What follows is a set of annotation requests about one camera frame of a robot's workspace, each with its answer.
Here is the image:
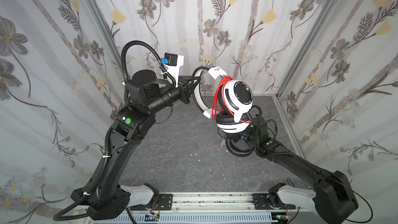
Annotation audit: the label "white black headphones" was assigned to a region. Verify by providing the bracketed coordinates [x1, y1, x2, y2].
[193, 66, 254, 134]

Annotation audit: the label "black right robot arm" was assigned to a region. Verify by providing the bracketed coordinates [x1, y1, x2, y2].
[217, 111, 359, 224]

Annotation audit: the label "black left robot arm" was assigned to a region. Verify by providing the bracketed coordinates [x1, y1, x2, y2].
[53, 40, 194, 222]

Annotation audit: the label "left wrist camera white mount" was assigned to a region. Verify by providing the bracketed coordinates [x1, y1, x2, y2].
[161, 52, 184, 88]

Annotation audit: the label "white vented cable duct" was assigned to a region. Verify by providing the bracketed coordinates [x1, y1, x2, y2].
[92, 213, 280, 224]

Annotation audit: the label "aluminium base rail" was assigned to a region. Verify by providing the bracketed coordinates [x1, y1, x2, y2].
[83, 191, 343, 216]

